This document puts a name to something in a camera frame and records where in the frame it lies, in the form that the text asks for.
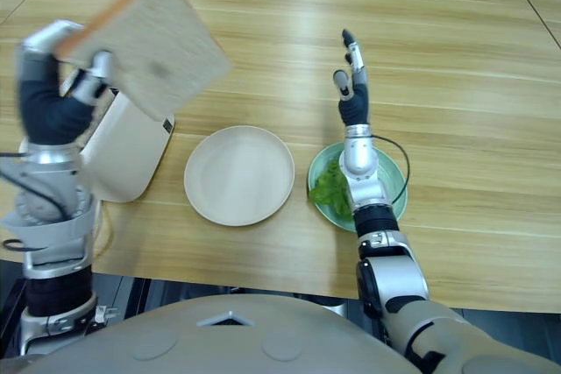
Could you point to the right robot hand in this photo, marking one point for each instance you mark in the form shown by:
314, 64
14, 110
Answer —
355, 104

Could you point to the bread slice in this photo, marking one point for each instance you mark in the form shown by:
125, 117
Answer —
153, 41

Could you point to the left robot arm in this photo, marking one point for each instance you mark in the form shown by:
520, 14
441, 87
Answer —
48, 234

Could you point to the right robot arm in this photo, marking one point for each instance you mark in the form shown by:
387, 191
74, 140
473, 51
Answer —
381, 260

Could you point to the green lettuce leaf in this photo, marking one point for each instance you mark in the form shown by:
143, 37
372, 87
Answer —
333, 188

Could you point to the robot body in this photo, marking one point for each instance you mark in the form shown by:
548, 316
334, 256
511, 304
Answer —
228, 339

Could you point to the cream toaster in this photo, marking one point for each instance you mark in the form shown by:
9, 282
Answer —
125, 150

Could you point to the green plate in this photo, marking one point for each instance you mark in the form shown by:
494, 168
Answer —
390, 172

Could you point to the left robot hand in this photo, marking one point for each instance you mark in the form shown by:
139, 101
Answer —
46, 111

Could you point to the cream plate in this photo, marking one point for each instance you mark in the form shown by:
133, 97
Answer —
239, 174

